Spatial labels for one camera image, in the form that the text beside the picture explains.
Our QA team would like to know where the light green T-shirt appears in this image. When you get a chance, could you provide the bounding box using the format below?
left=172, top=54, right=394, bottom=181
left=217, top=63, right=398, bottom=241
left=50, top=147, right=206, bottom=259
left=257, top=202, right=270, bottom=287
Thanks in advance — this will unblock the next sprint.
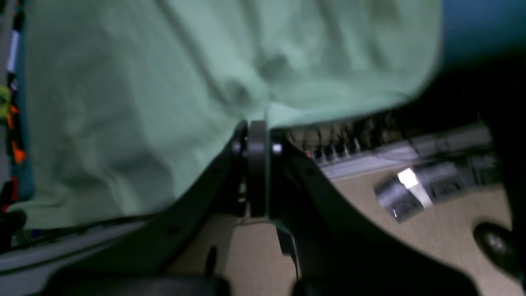
left=8, top=0, right=443, bottom=229

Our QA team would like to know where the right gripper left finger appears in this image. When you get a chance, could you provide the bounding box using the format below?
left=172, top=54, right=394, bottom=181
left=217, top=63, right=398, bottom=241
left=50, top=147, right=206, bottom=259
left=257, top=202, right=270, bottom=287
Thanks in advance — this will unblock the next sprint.
left=45, top=120, right=268, bottom=296

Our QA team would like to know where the white power strip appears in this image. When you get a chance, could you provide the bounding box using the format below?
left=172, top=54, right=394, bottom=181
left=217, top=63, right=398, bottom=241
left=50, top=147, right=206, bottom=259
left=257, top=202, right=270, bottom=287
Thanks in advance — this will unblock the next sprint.
left=286, top=123, right=492, bottom=180

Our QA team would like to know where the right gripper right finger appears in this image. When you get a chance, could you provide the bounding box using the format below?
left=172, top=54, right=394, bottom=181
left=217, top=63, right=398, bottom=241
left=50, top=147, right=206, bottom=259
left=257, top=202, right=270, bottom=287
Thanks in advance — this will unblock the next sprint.
left=269, top=131, right=478, bottom=296

